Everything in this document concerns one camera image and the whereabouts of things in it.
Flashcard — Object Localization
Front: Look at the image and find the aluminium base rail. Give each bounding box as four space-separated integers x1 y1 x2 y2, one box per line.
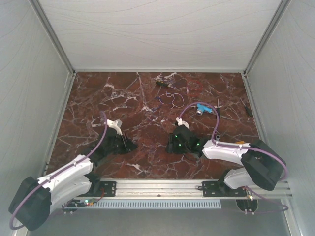
27 178 293 200

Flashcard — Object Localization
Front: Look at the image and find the left black mount plate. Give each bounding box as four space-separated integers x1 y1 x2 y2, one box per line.
91 181 117 198

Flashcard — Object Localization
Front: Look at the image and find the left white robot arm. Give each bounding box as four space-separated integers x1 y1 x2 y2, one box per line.
8 128 137 231

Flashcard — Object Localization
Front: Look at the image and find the black mount plate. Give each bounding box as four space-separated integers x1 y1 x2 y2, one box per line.
196 181 247 197
91 181 117 198

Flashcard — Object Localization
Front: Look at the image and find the grey slotted cable duct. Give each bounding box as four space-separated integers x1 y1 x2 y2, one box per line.
92 199 221 209

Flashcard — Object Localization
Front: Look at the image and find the small black screwdriver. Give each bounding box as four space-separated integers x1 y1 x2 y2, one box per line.
240 99 253 117

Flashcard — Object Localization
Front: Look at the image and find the blue wire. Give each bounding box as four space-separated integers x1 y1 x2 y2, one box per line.
150 91 174 112

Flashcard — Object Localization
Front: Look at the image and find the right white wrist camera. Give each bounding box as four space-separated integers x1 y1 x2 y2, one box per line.
176 117 189 129

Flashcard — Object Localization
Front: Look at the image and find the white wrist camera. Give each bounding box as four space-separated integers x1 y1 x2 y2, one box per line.
107 119 123 136
176 117 189 129

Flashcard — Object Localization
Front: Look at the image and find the black yellow screwdriver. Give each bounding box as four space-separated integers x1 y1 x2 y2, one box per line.
156 81 171 88

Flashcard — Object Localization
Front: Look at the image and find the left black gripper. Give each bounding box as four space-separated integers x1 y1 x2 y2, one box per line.
106 131 138 156

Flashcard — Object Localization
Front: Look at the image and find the blue toy drill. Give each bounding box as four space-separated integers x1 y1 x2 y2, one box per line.
196 103 213 116

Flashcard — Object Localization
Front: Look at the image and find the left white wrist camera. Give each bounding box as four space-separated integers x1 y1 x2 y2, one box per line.
107 119 123 136

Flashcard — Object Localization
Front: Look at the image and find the right black mount plate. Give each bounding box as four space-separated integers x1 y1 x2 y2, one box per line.
196 181 247 197

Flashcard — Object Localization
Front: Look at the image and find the white wire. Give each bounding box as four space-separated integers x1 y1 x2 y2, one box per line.
159 92 186 109

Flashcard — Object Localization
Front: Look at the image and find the small circuit board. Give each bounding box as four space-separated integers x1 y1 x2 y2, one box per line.
83 198 98 206

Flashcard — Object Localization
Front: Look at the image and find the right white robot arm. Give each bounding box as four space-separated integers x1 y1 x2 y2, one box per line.
166 125 286 196

